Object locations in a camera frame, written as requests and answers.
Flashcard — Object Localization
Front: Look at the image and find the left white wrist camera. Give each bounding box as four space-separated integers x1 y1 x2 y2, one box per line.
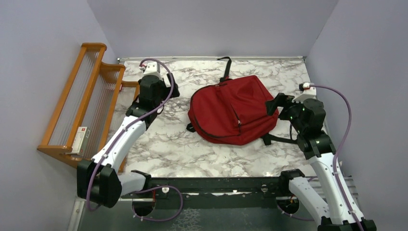
139 62 163 80

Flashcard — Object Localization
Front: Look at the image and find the purple cable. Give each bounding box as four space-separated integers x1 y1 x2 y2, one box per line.
85 58 185 222
276 83 366 231

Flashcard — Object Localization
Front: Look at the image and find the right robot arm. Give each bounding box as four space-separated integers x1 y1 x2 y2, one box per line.
265 93 377 231

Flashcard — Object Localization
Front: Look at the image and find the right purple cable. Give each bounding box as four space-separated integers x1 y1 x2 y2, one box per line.
276 83 366 231

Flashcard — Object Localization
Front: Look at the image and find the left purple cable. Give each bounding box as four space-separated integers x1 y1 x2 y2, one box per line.
85 58 185 222

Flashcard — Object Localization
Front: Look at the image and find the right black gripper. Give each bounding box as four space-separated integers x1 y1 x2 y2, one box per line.
266 92 309 134

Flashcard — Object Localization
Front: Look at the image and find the white red box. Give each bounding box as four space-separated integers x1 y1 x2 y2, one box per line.
70 127 90 156

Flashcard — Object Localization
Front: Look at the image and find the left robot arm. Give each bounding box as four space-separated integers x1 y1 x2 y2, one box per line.
76 73 180 211

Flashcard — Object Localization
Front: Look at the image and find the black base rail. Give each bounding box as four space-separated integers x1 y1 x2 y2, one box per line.
122 177 300 213

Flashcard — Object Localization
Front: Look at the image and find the red backpack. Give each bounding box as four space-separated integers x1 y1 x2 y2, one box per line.
186 56 296 145

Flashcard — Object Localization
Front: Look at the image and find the wooden rack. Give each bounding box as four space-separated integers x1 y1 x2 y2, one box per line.
37 43 139 168

